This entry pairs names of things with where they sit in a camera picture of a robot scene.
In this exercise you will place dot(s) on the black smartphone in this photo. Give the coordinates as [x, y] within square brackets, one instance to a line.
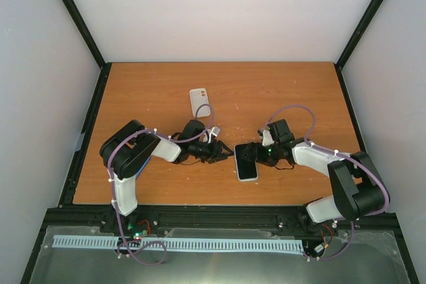
[247, 166]

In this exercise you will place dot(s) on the black right frame post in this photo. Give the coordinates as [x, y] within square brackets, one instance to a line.
[358, 32]

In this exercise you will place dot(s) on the white phone case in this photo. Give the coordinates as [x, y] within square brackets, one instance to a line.
[199, 102]

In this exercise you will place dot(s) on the light blue phone case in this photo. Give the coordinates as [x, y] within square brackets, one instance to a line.
[247, 180]

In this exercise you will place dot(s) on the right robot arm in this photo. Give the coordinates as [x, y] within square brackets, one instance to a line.
[357, 188]

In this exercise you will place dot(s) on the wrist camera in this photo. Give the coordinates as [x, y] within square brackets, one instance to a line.
[265, 137]
[212, 134]

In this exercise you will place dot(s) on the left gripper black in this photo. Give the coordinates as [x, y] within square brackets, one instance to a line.
[215, 149]

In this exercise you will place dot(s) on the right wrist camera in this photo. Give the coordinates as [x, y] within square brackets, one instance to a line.
[265, 137]

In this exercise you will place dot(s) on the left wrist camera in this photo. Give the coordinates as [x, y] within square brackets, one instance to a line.
[212, 134]

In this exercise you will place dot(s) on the green led circuit board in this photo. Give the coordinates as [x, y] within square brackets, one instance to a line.
[139, 234]

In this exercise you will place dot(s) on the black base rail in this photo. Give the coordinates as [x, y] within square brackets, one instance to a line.
[281, 220]

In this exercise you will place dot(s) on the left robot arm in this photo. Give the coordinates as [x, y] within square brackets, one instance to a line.
[128, 151]

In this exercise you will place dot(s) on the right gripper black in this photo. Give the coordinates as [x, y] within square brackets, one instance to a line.
[258, 157]

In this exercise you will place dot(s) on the light blue cable duct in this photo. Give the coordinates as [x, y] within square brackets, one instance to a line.
[183, 245]

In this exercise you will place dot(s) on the black left frame post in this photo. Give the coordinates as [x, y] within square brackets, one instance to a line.
[85, 33]

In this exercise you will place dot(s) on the black frame post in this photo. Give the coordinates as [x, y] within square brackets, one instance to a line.
[358, 32]
[85, 33]

